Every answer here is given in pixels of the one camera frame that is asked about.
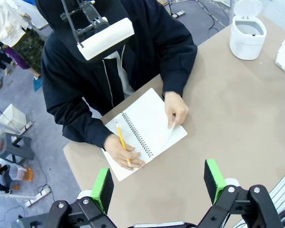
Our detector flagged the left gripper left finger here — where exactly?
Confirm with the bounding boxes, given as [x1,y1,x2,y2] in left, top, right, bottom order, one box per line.
[45,167,121,228]

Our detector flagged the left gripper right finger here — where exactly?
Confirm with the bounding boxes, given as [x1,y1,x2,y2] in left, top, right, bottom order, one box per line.
[196,158,284,228]

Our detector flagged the yellow pencil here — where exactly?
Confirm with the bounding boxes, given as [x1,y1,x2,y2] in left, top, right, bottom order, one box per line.
[115,121,134,171]

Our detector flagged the spiral notebook with brown cover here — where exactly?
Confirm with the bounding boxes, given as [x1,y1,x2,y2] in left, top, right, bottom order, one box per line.
[101,87,189,182]

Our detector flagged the person's left forearm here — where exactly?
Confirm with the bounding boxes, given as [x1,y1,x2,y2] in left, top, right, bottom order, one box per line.
[160,42,198,97]

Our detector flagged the person's right forearm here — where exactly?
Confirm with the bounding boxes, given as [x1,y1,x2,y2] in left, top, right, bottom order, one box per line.
[59,102,115,150]

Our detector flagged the person's right hand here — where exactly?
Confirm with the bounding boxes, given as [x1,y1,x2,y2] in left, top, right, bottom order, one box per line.
[103,133,146,170]

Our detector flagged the person's left hand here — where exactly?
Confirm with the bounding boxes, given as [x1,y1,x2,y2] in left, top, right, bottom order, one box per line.
[164,91,190,131]

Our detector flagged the white power strip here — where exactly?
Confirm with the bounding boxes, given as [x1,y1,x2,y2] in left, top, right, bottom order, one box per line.
[171,10,186,19]
[24,186,52,208]

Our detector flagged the orange plastic pitcher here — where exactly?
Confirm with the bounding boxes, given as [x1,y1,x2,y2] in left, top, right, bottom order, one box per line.
[9,163,35,183]

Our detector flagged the grey plastic stool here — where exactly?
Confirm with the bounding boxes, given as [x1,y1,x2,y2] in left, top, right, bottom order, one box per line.
[0,132,36,166]

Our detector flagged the person in black jacket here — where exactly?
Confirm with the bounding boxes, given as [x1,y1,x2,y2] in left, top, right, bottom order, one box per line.
[34,0,198,150]

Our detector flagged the white storage box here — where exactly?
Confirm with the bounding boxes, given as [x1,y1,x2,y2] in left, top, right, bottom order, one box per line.
[0,103,28,134]

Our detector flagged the white lidded trash bin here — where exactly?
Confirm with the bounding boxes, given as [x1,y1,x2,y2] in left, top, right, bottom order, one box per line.
[228,0,267,61]

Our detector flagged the mannequin in cream jacket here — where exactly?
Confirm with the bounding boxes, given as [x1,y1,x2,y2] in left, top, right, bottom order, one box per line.
[0,0,31,52]

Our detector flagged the silver aluminium frame rails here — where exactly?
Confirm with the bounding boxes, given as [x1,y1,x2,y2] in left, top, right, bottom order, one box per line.
[267,163,285,215]

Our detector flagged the white head-mounted camera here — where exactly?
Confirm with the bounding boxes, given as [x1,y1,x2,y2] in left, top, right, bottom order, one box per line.
[60,0,135,62]

